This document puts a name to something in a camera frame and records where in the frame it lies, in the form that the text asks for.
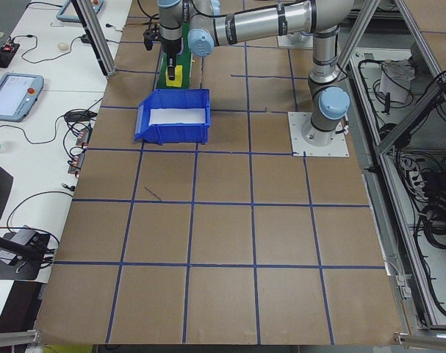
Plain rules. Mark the yellow block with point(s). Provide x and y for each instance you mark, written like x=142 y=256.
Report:
x=179 y=79

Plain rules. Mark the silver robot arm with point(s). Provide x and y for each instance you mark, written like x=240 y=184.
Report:
x=300 y=34
x=263 y=22

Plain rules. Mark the green conveyor belt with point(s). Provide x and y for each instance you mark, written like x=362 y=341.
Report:
x=186 y=62

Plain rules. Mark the blue plastic bin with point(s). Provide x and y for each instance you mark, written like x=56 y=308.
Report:
x=178 y=130

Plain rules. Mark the black power adapter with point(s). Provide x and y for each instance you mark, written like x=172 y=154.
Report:
x=77 y=117
x=85 y=38

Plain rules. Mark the light blue teach pendant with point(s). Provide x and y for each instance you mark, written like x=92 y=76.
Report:
x=13 y=97
x=75 y=11

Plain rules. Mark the small white oval object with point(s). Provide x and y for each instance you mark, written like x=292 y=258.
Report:
x=62 y=46

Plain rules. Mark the small circuit board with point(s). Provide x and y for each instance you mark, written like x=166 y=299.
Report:
x=85 y=137
x=76 y=163

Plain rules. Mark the black electronics board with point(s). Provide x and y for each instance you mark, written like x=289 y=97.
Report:
x=4 y=55

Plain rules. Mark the white crumpled bag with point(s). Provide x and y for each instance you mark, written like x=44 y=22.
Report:
x=393 y=84

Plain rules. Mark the black stand pole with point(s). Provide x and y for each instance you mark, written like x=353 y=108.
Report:
x=9 y=246

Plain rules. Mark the white power strip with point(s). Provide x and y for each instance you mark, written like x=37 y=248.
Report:
x=413 y=176

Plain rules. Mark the black power brick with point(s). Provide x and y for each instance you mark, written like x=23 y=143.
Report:
x=437 y=184

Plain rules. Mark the aluminium profile bar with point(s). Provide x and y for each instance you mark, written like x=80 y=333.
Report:
x=428 y=339
x=13 y=337

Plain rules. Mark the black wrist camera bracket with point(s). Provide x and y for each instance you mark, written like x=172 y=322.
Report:
x=149 y=36

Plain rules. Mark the aluminium profile post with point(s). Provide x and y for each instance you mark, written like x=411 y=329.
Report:
x=98 y=44

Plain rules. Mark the white square base plate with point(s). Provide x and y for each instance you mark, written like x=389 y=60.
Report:
x=296 y=147
x=285 y=42

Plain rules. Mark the metal bar frame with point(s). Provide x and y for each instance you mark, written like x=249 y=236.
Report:
x=410 y=118

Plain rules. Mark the black camera stand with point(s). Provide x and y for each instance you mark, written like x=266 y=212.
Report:
x=28 y=270

